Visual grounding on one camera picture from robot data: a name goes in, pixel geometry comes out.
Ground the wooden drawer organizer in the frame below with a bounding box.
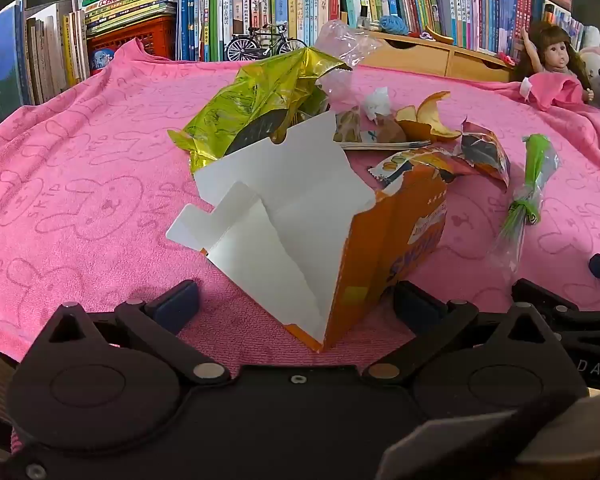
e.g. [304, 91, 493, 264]
[352, 30, 513, 83]

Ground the orange peel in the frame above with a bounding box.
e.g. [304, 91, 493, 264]
[395, 91, 463, 142]

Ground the brown snack packet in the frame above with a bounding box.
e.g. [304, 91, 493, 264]
[334, 110, 408, 145]

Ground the clear plastic bag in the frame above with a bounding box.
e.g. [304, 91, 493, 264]
[314, 19, 398, 111]

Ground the stack of flat books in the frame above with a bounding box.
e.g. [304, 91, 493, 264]
[71, 0, 179, 38]

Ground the group of thin upright books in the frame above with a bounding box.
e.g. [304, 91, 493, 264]
[24, 2, 91, 106]

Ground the gold foil bag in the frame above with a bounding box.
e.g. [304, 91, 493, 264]
[167, 47, 353, 173]

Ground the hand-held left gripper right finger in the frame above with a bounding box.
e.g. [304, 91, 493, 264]
[362, 281, 566, 386]

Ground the red plastic crate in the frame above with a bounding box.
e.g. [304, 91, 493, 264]
[86, 15, 177, 61]

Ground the crumpled white tissue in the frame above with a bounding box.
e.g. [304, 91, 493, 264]
[362, 87, 393, 121]

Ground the black model bicycle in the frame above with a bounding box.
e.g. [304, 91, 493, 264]
[223, 22, 308, 63]

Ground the orange biscuit wrapper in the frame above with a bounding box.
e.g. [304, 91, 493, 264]
[369, 151, 456, 188]

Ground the pink printed towel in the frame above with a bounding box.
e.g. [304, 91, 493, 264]
[0, 37, 600, 361]

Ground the dark orange snack wrapper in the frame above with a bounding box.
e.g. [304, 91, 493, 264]
[452, 119, 512, 192]

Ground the row of colourful shelf books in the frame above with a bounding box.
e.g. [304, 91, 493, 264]
[176, 0, 600, 63]

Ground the orange and white cardboard box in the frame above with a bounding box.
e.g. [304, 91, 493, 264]
[166, 110, 448, 353]

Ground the brown-haired doll in pink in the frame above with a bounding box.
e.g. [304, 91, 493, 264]
[520, 21, 596, 111]

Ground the blue yarn ball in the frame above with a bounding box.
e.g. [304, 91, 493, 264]
[377, 14, 410, 36]

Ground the green bundle in clear wrap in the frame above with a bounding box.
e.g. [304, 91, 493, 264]
[487, 134, 561, 281]

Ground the large blue book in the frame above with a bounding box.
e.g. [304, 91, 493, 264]
[0, 0, 31, 126]

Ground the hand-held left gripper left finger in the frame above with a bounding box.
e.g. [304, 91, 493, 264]
[45, 280, 231, 387]

